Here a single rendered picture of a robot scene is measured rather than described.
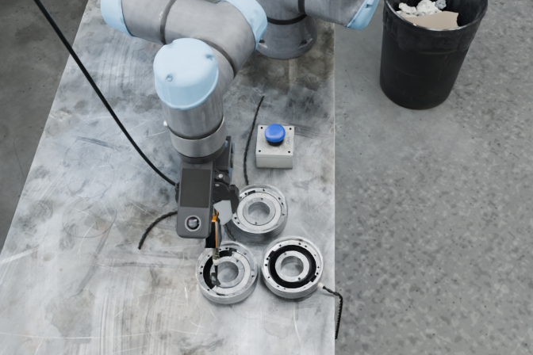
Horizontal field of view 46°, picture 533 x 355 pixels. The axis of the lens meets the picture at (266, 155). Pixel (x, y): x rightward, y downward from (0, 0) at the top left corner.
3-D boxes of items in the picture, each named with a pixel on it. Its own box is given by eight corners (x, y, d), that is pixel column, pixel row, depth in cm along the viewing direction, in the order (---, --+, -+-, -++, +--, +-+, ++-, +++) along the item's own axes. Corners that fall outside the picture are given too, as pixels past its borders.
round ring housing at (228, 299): (251, 313, 105) (249, 303, 102) (190, 301, 107) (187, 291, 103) (264, 257, 111) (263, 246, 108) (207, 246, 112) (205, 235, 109)
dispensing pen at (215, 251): (206, 294, 103) (202, 200, 97) (209, 280, 107) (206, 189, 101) (220, 295, 103) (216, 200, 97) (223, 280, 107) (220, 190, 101)
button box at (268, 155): (293, 169, 122) (293, 154, 118) (256, 167, 122) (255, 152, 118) (294, 135, 127) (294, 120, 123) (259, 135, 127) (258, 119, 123)
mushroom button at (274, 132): (285, 154, 121) (285, 139, 117) (264, 154, 121) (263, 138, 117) (285, 138, 123) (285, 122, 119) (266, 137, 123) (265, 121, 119)
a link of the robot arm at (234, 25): (197, -26, 84) (153, 25, 79) (271, -4, 81) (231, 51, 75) (204, 18, 91) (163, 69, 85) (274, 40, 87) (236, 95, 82)
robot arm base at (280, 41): (253, 13, 149) (251, -21, 141) (317, 13, 148) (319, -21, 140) (248, 58, 140) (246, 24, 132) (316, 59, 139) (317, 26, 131)
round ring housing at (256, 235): (296, 234, 113) (296, 222, 110) (241, 251, 112) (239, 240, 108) (277, 188, 119) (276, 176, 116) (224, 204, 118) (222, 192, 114)
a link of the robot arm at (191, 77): (231, 41, 74) (195, 91, 70) (238, 102, 83) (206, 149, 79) (174, 23, 76) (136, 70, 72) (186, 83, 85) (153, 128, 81)
